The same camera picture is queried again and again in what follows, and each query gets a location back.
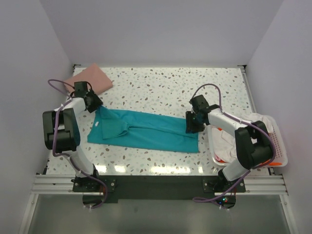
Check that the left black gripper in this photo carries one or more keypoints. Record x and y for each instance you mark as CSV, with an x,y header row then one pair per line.
x,y
97,102

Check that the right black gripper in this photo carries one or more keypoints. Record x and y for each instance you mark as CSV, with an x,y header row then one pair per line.
x,y
190,126

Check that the teal t shirt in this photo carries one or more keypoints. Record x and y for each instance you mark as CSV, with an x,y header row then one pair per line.
x,y
142,130

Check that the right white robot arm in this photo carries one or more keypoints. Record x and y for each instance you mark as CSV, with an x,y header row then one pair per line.
x,y
254,146

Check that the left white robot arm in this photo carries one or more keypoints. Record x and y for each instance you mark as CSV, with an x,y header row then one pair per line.
x,y
61,132

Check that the folded pink t shirt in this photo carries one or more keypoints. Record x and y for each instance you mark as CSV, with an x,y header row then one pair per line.
x,y
95,76

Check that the white t shirt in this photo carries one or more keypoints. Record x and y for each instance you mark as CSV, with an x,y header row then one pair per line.
x,y
223,144

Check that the white plastic basket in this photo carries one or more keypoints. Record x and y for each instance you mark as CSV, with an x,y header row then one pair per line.
x,y
222,144

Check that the orange t shirt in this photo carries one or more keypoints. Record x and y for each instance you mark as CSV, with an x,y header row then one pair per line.
x,y
281,154

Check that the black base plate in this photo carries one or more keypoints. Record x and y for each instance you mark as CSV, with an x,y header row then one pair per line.
x,y
223,200

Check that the aluminium front rail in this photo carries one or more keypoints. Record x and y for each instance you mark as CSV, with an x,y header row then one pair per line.
x,y
197,185

